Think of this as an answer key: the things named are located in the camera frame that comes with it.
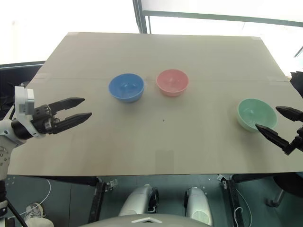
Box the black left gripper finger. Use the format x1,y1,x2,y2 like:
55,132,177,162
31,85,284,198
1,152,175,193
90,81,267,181
48,97,86,113
52,112,93,135

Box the white sneaker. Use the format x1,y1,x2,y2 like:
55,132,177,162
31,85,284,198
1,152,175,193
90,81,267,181
23,202,46,221

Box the thin black rod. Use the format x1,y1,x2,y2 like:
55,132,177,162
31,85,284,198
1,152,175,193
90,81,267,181
6,202,28,227

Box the dark teal window frame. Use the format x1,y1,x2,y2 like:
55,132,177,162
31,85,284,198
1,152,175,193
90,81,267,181
132,0,303,35

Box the silver robot torso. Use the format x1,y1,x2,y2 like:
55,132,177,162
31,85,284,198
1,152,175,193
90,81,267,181
77,213,214,227

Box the silver right robot leg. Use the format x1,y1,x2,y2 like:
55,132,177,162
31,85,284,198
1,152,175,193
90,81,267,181
184,186,214,227

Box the green bowl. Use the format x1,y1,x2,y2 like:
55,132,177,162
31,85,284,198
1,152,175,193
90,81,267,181
237,98,278,133

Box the dark teal rail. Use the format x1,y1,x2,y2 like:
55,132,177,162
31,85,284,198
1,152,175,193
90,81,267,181
0,61,46,70

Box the blue bowl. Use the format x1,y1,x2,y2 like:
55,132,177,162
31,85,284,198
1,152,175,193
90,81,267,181
108,73,145,104

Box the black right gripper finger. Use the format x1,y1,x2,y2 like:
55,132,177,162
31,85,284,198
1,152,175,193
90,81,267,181
276,106,303,122
255,123,293,156

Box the red bowl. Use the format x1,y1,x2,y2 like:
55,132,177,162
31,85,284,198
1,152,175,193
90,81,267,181
156,69,190,98

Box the black table leg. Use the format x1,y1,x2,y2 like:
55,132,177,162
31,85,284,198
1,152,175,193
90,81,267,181
86,176,106,224
220,174,245,227

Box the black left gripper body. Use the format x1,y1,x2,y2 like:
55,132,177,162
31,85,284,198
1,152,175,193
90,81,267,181
30,104,60,136

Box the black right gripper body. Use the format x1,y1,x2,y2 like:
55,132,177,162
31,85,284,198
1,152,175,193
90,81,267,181
289,126,303,152

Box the white floor cable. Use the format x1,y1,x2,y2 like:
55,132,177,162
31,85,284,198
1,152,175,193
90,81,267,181
35,179,52,213
233,186,248,227

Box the silver robot leg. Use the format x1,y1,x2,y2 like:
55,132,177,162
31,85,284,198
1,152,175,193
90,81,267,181
117,184,160,218
184,186,214,227

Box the black background equipment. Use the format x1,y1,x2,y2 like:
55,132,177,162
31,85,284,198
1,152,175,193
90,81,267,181
288,69,303,101

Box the silver left robot leg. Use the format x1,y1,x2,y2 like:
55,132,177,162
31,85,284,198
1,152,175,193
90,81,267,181
117,184,160,218

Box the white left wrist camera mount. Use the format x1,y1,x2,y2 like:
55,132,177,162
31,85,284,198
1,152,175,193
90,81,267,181
14,86,36,138

